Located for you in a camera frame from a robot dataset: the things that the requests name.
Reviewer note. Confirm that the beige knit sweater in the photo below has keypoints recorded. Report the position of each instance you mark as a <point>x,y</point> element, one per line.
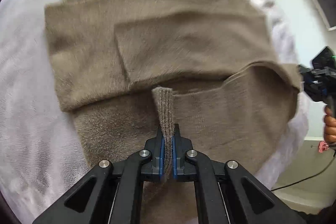
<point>125,68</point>

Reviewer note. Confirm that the pink object on floor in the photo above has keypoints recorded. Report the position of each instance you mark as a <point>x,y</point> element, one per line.
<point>322,146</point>

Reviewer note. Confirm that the white quilted bedspread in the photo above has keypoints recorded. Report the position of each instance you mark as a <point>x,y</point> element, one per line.
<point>41,156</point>

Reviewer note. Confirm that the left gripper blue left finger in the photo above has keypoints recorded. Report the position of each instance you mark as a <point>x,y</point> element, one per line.
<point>153,170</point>

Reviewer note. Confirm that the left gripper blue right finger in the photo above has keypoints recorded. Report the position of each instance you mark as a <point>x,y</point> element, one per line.
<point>183,171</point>

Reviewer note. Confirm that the person's right hand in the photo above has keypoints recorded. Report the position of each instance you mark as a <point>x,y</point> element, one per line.
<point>329,132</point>

